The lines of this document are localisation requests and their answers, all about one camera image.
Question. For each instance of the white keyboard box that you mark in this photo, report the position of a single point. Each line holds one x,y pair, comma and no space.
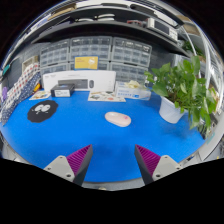
101,78

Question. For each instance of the yellow blue box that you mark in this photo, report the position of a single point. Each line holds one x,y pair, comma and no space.
86,62

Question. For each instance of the pink computer mouse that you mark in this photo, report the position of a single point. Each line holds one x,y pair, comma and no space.
117,119

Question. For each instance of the red white plaid cloth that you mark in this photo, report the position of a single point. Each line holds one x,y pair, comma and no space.
23,81

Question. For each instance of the grey wall shelf unit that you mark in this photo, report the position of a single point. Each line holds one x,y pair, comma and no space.
110,28

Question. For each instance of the green plant in white pot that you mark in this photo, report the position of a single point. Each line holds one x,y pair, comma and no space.
170,111

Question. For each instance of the black scalloped mouse pad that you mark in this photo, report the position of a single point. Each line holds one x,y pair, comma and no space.
42,111

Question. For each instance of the small black box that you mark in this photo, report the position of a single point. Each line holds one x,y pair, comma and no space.
61,90

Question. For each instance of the white blue glove box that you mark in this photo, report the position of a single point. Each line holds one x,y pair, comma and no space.
133,92

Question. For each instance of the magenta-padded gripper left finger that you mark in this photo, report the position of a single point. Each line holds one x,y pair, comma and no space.
63,166

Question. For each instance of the navy polka dot cloth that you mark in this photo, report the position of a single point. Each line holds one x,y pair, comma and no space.
16,101

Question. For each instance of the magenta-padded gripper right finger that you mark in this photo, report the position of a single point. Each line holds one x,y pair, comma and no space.
163,166

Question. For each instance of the beige open box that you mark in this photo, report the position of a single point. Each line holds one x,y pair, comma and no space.
30,63

